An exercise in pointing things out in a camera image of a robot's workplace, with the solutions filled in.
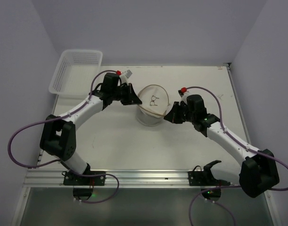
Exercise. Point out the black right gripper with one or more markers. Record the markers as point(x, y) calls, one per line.
point(178, 112)

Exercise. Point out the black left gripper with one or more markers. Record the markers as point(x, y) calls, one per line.
point(126, 93)

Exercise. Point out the white mesh laundry bag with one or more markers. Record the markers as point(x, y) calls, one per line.
point(155, 103)

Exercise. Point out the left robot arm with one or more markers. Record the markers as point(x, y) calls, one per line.
point(59, 133)

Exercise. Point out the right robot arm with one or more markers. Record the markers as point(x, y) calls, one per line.
point(257, 173)

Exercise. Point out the white plastic basket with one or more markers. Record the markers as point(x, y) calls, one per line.
point(74, 73)

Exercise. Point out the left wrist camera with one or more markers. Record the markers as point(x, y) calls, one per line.
point(125, 76)

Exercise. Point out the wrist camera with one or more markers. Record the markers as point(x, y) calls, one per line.
point(125, 76)
point(184, 93)

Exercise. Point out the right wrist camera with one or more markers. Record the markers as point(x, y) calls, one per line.
point(184, 93)

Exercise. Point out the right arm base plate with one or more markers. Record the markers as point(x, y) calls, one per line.
point(202, 178)

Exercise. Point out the aluminium right side rail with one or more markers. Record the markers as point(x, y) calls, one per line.
point(228, 66)

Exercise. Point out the aluminium rail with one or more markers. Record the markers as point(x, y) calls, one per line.
point(50, 178)
point(228, 66)

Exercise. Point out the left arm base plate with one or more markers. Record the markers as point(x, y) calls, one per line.
point(97, 178)

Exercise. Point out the aluminium front rail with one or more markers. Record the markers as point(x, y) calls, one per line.
point(50, 178)

